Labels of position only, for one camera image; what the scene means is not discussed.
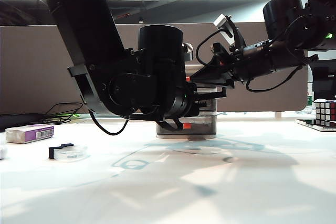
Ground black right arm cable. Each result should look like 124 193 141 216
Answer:
245 54 320 93

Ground purple white tissue pack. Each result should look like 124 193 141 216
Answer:
5 125 55 144

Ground black rubik's cube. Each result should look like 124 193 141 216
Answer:
314 100 336 128

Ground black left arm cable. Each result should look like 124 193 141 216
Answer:
88 108 130 136

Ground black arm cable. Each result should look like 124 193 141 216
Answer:
88 108 130 136
245 54 320 93

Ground smoky drawer with red handle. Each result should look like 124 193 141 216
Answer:
198 90 217 113
156 115 217 136
184 68 196 83

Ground black cable bundle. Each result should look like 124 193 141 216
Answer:
39 102 84 125

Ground white flat tablet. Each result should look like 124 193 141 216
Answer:
295 119 336 133

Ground black right camera cable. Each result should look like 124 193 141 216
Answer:
195 28 223 67

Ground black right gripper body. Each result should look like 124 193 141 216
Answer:
211 41 247 82

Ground brown desk partition panel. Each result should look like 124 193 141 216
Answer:
0 22 308 116

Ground black triangular right gripper finger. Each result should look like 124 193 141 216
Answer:
190 62 235 83
195 80 236 90

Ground clear bottle with green label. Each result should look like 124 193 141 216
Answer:
306 77 315 109

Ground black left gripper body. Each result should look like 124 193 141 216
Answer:
186 82 201 118

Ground black monitor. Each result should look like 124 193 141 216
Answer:
307 50 336 101

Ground transparent tape with black cutter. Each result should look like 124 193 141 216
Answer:
48 143 89 163

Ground white plastic drawer cabinet frame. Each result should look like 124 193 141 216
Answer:
156 63 218 140

